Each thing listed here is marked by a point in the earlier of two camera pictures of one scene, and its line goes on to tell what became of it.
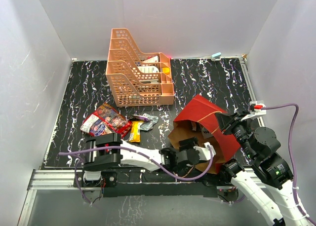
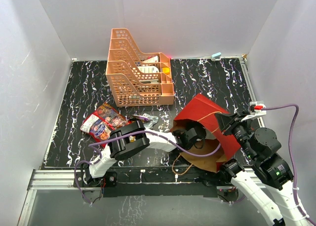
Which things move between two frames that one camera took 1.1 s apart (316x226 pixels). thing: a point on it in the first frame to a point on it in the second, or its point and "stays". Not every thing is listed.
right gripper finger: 225,121 stays
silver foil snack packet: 147,126 stays
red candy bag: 105,120 stays
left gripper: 188,143 to 204,137
